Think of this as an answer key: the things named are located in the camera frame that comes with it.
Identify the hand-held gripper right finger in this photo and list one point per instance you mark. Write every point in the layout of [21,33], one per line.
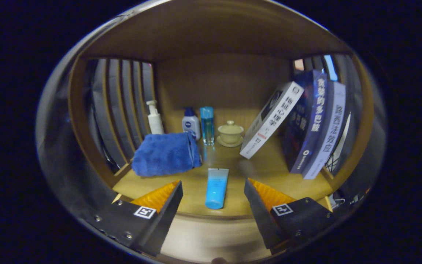
[260,216]

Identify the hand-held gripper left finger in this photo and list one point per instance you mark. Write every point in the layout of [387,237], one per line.
[165,216]

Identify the wooden drawer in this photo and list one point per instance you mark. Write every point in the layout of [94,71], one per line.
[214,238]

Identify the blue squeeze tube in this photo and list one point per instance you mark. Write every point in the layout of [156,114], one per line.
[216,189]

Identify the wooden countertop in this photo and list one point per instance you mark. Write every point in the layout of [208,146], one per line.
[240,176]

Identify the wooden cabinet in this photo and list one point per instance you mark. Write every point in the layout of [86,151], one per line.
[214,33]

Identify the folded blue towel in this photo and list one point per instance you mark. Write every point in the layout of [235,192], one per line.
[165,153]

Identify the beige lidded teacup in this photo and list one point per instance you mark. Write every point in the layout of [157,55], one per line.
[230,134]

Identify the white lotion bottle blue cap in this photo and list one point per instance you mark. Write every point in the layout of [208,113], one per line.
[191,125]

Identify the white pump bottle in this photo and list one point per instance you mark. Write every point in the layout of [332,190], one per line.
[155,120]

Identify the white book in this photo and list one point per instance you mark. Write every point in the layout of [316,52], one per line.
[271,119]

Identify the clear blue bottle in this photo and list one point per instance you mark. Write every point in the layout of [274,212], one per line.
[207,126]

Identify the dark blue book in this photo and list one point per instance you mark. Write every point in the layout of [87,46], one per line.
[308,124]

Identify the lavender book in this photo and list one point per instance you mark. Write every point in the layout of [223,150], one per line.
[328,135]

